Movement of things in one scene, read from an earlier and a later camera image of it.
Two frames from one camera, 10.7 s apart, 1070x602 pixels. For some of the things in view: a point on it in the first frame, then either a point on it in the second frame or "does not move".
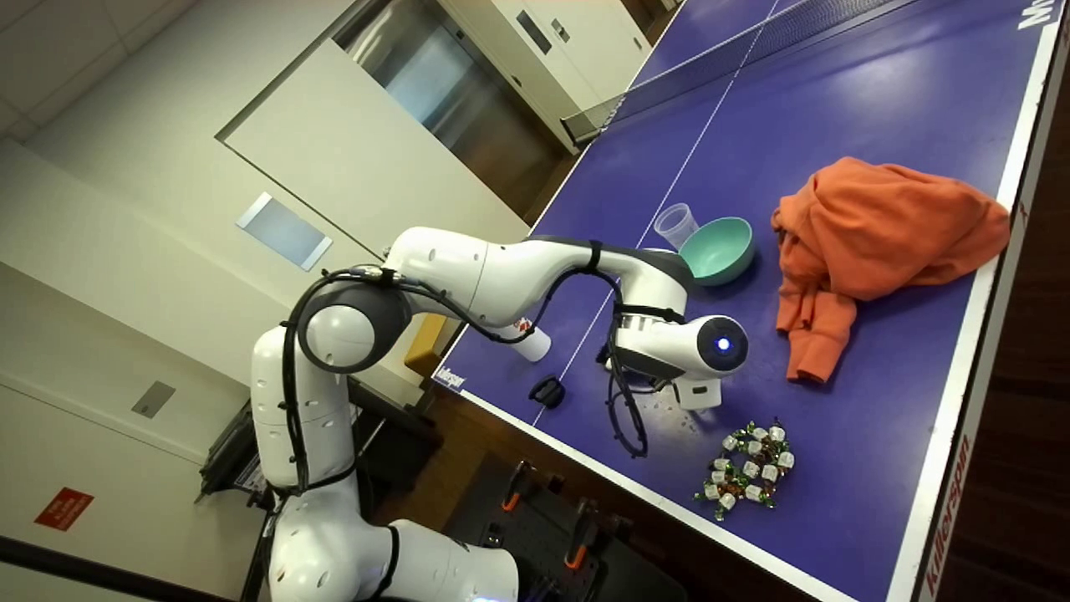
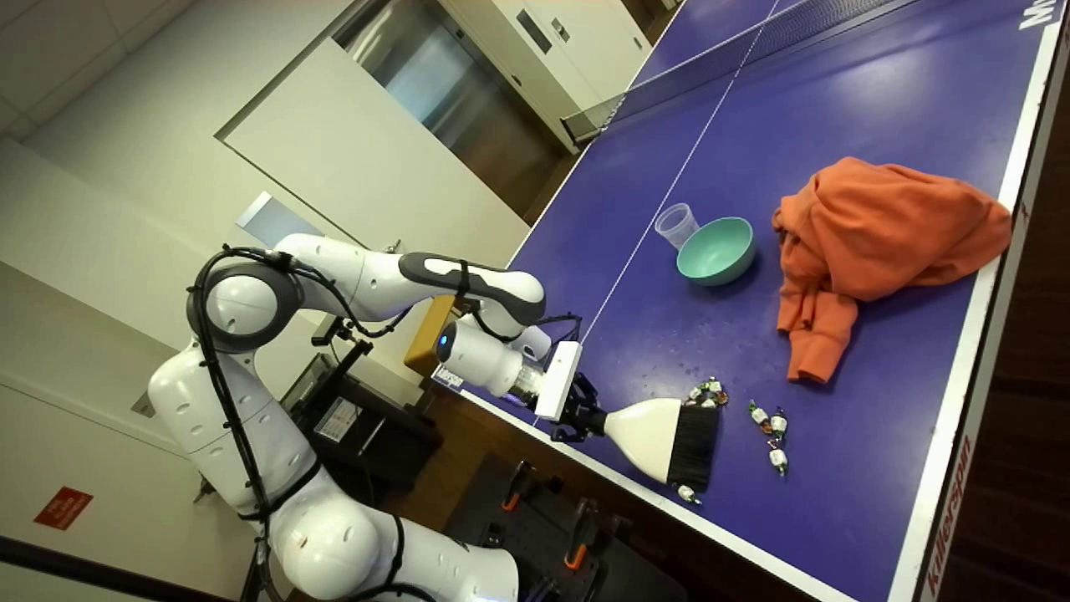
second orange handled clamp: x=580 y=546 does not move
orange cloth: x=866 y=230 does not move
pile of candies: x=749 y=465 to x=772 y=425
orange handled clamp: x=512 y=494 does not move
